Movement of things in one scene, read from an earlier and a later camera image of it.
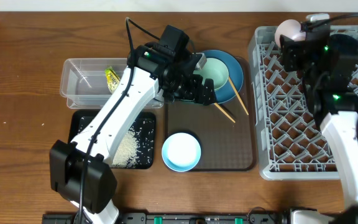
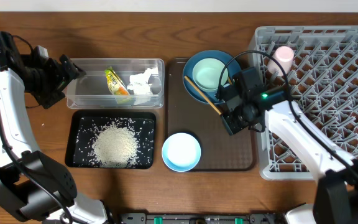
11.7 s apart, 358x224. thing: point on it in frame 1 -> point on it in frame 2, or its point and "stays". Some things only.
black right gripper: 291,52 -> 234,126
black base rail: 181,218 stays
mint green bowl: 216,70 stays
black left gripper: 192,84 -> 60,82
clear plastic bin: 84,83 stays
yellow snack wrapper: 112,79 stays
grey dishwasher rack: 292,145 stays
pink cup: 290,28 -> 284,55
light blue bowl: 181,152 stays
